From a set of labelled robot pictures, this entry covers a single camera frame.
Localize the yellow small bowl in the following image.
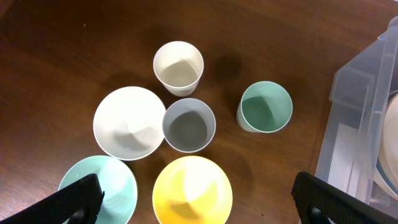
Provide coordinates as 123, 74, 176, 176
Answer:
152, 156, 233, 224

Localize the cream large bowl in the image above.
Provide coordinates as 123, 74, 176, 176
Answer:
374, 91, 397, 200

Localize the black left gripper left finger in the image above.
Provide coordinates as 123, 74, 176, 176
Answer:
1, 174, 104, 224

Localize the white small bowl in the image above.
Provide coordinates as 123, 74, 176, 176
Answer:
93, 86, 165, 161

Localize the grey plastic cup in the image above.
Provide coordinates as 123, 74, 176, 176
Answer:
162, 98, 216, 153

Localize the mint green plastic cup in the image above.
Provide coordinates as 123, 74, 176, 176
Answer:
236, 81, 294, 133

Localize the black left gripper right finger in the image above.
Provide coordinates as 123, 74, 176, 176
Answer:
291, 172, 397, 224

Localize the clear plastic storage container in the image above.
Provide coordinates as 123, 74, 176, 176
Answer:
315, 17, 397, 217

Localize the cream plastic cup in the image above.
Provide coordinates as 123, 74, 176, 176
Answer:
153, 40, 204, 97

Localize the mint small bowl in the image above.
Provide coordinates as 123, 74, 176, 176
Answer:
58, 156, 138, 224

